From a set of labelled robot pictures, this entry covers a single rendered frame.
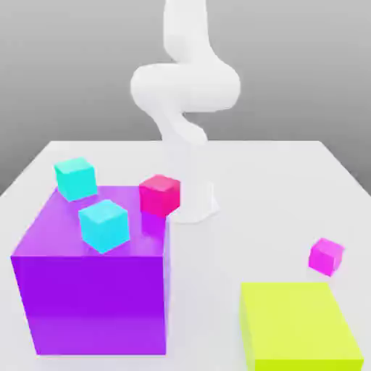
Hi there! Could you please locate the small magenta cube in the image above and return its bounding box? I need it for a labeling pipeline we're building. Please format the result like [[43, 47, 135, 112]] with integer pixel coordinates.
[[308, 237, 346, 278]]

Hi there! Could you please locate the large yellow-green box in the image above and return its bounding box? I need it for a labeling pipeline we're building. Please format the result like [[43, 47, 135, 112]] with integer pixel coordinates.
[[239, 282, 365, 371]]

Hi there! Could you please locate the small crimson-pink cube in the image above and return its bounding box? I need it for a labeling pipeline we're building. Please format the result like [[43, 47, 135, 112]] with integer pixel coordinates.
[[138, 174, 181, 218]]

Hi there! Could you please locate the small sky-blue cube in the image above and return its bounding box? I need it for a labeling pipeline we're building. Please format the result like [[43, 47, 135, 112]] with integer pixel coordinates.
[[78, 199, 131, 255]]

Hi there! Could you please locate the large purple box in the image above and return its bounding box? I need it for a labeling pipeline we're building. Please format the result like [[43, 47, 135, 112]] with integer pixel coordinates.
[[10, 185, 170, 357]]

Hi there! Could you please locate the small turquoise cube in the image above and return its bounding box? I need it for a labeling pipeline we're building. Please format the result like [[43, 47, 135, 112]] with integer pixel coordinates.
[[53, 157, 99, 203]]

